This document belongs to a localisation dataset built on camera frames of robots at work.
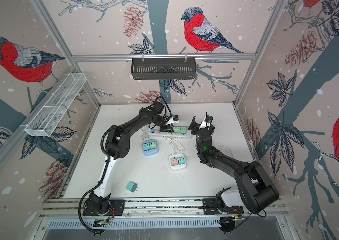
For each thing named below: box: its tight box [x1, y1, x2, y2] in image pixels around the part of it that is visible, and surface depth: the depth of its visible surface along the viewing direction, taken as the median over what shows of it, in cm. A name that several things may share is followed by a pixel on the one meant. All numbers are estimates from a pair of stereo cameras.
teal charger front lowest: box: [126, 181, 140, 193], surface depth 81 cm
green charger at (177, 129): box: [174, 126, 181, 133], surface depth 99 cm
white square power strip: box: [168, 152, 187, 170], surface depth 87 cm
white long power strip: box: [148, 128, 192, 139], surface depth 101 cm
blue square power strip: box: [142, 139, 159, 156], surface depth 93 cm
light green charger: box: [180, 126, 187, 134], surface depth 100 cm
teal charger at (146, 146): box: [143, 143, 151, 151], surface depth 90 cm
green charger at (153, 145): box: [149, 141, 157, 149], surface depth 92 cm
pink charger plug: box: [171, 158, 178, 166], surface depth 84 cm
